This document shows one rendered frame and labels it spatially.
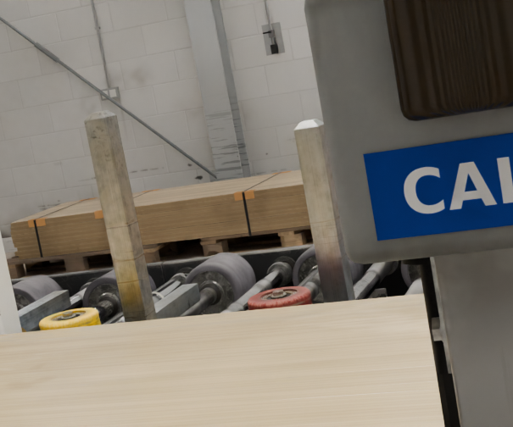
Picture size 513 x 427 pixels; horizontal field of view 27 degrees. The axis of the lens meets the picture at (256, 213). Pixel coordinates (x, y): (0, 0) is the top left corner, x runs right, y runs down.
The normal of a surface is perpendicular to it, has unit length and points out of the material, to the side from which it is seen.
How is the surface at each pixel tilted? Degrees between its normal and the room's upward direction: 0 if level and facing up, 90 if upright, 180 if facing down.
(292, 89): 90
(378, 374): 0
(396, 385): 0
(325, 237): 90
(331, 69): 90
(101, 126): 90
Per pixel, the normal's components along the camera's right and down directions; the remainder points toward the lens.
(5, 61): -0.31, 0.19
